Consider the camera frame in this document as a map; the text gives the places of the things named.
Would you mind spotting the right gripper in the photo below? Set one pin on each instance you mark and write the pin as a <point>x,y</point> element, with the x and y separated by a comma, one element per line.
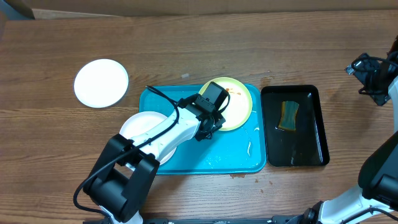
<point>369,65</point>

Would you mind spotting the green rimmed plate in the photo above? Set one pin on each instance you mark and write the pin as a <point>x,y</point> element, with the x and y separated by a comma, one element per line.
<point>240,102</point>

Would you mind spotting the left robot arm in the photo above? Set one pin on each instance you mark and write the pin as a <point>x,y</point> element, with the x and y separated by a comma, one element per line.
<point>120,180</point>

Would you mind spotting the black plastic tray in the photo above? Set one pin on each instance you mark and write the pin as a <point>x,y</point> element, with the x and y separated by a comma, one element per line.
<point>307,145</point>

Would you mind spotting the green yellow sponge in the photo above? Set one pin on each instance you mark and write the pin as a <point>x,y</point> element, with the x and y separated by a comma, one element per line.
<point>289,111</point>

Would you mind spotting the blue plastic tray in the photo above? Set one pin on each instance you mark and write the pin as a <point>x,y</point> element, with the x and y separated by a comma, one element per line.
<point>241,150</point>

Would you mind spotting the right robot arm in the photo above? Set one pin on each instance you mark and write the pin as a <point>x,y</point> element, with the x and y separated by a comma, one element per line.
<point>376,190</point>

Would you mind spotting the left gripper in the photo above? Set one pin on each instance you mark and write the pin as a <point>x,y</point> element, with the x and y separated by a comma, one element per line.
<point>219,121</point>

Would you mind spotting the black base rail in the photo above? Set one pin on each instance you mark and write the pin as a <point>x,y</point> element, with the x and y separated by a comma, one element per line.
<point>278,219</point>

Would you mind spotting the pink rimmed white plate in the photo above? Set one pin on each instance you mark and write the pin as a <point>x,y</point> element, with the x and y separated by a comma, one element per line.
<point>143,122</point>

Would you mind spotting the mint rimmed white plate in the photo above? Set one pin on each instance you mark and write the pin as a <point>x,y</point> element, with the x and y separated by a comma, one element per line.
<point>101,83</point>

